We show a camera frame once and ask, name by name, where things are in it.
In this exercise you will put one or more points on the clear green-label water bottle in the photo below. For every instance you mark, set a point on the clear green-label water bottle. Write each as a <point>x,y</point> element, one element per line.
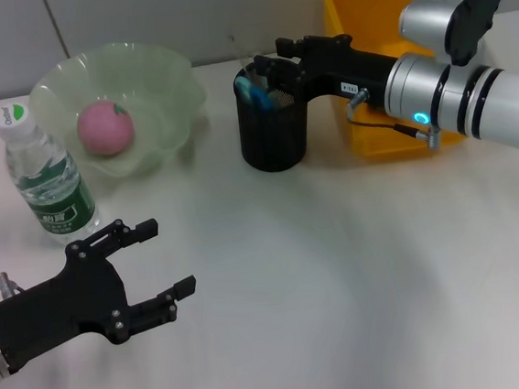
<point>58,200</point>

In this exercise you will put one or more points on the blue capped scissors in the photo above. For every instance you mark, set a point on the blue capped scissors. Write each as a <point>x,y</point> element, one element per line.
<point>257,96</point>

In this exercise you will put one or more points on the clear plastic ruler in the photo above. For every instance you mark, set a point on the clear plastic ruler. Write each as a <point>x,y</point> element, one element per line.
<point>239,51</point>

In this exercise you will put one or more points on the black mesh pen holder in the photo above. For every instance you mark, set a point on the black mesh pen holder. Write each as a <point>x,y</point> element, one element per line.
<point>273,142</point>

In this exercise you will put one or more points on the pink toy peach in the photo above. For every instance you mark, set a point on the pink toy peach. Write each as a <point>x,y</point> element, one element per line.
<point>103,129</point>

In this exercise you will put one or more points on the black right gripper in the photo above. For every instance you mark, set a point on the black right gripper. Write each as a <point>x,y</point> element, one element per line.
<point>344,71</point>

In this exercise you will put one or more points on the yellow plastic bin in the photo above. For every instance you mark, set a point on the yellow plastic bin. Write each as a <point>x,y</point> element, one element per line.
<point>361,10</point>

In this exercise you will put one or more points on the pale green wavy fruit bowl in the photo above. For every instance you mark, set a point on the pale green wavy fruit bowl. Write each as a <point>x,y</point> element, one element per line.
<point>154,99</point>

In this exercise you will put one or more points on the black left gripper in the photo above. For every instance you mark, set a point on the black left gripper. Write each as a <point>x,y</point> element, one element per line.
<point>67,300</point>

